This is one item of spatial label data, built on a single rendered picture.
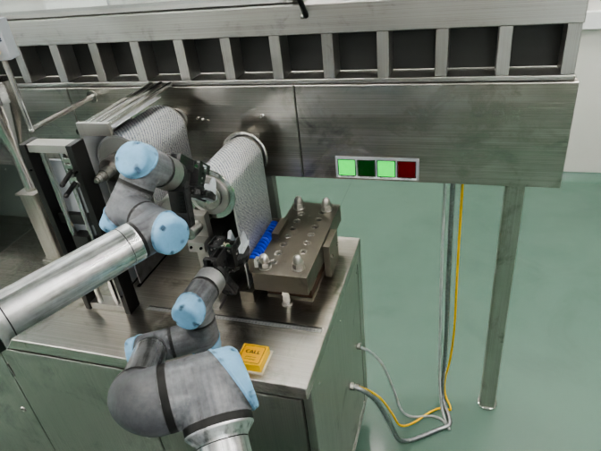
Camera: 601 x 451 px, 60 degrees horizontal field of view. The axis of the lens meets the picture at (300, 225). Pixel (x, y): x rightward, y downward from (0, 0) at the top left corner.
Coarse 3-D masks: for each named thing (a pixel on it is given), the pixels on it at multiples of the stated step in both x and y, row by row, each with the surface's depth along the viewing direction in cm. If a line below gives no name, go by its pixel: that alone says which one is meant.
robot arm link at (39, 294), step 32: (128, 224) 94; (160, 224) 93; (64, 256) 88; (96, 256) 88; (128, 256) 91; (32, 288) 82; (64, 288) 85; (0, 320) 79; (32, 320) 82; (0, 352) 80
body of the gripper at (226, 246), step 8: (216, 240) 136; (224, 240) 136; (208, 248) 134; (216, 248) 132; (224, 248) 132; (232, 248) 132; (216, 256) 131; (224, 256) 132; (232, 256) 133; (240, 256) 138; (208, 264) 130; (216, 264) 128; (224, 264) 133; (232, 264) 135; (224, 272) 129
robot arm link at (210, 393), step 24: (192, 360) 87; (216, 360) 86; (240, 360) 87; (168, 384) 84; (192, 384) 84; (216, 384) 84; (240, 384) 84; (168, 408) 82; (192, 408) 83; (216, 408) 82; (240, 408) 84; (192, 432) 82; (216, 432) 81; (240, 432) 83
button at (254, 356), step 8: (248, 344) 136; (240, 352) 133; (248, 352) 133; (256, 352) 133; (264, 352) 132; (248, 360) 131; (256, 360) 130; (264, 360) 131; (248, 368) 130; (256, 368) 129
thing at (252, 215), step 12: (264, 180) 159; (252, 192) 151; (264, 192) 159; (240, 204) 143; (252, 204) 151; (264, 204) 160; (240, 216) 143; (252, 216) 152; (264, 216) 161; (240, 228) 144; (252, 228) 152; (264, 228) 162; (240, 240) 145; (252, 240) 153
